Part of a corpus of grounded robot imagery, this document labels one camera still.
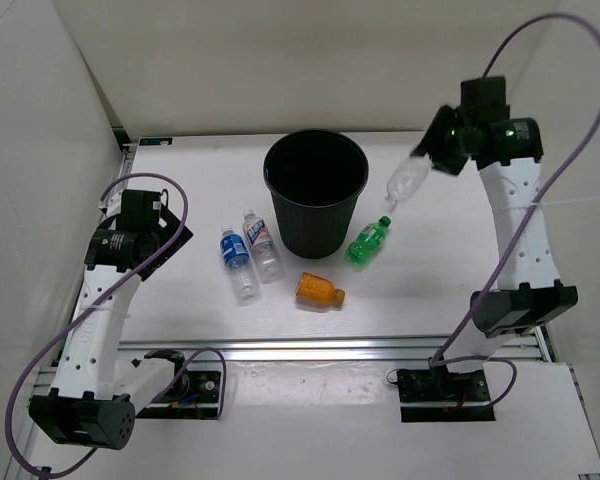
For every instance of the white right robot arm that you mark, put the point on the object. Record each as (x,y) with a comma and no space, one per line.
(525,290)

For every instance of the aluminium left side rail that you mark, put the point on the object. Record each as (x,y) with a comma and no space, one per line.
(127,147)

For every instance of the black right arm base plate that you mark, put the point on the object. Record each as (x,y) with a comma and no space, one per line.
(439,396)

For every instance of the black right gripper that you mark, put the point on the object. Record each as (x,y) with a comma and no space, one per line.
(430,143)

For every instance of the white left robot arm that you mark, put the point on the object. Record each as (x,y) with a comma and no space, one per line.
(86,404)

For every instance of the green soda bottle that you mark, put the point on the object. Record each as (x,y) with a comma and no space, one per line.
(368,242)

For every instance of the black plastic waste bin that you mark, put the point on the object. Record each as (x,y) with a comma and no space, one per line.
(315,178)

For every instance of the orange juice bottle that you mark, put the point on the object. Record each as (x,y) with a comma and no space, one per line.
(317,293)

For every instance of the clear unlabelled plastic bottle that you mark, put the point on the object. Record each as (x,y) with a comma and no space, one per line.
(405,181)

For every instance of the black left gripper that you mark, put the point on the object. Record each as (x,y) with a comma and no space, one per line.
(184,236)

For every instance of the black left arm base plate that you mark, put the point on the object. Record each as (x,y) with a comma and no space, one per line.
(201,402)

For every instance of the white orange label bottle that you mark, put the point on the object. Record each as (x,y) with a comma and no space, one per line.
(263,251)

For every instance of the blue label water bottle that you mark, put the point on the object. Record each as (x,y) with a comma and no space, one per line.
(239,267)

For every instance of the aluminium front table rail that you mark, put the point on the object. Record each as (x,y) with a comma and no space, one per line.
(290,350)

